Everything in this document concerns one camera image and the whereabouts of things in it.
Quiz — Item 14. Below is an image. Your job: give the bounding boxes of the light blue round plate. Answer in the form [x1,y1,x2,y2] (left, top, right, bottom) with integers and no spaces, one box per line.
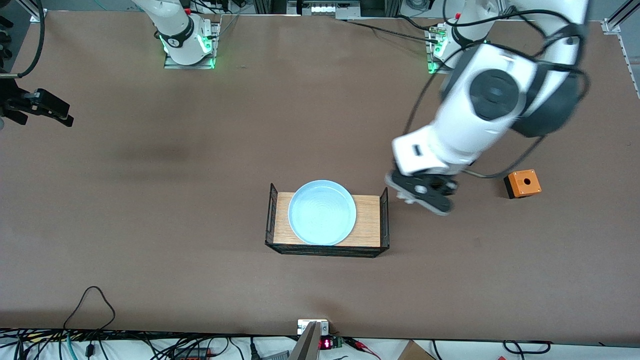
[288,180,357,246]

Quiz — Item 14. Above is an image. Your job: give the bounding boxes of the orange button box with hole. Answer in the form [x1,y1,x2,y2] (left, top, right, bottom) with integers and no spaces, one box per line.
[503,169,542,200]

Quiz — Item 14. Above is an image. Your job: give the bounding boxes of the brown cardboard piece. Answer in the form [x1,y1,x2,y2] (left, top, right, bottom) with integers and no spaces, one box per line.
[397,340,437,360]

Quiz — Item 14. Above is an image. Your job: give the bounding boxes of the red black clip leads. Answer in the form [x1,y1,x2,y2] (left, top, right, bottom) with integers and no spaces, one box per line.
[344,337,382,360]

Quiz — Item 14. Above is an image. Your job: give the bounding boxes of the grey metal bar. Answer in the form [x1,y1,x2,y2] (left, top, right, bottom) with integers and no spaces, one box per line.
[289,321,322,360]

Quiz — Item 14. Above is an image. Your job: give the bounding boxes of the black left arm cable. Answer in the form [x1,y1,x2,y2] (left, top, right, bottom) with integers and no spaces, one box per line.
[402,10,591,180]

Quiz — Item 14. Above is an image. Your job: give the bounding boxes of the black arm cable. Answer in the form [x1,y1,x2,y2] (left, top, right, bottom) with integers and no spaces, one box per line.
[402,10,591,180]
[17,0,45,79]

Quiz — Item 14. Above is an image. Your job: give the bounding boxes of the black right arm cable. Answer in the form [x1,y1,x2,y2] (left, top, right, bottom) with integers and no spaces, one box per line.
[17,0,45,79]

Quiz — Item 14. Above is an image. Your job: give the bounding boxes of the black wire rack wooden shelf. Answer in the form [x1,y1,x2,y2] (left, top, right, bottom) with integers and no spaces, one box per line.
[265,183,390,259]

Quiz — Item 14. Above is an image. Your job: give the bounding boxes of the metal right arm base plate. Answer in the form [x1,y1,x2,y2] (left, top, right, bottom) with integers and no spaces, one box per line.
[164,20,221,70]

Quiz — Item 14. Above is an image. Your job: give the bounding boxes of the black cable across table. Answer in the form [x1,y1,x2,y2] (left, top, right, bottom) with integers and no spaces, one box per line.
[340,17,441,43]

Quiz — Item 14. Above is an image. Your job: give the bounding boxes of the black looped thin cable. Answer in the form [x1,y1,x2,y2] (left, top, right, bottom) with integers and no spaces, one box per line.
[63,286,117,333]

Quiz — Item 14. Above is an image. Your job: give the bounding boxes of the small metal bracket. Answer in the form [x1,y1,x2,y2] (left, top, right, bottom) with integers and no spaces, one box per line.
[297,319,329,336]

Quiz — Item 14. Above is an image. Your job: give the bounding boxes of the aluminium frame with lights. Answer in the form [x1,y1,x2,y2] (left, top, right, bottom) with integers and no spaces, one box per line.
[287,0,361,20]

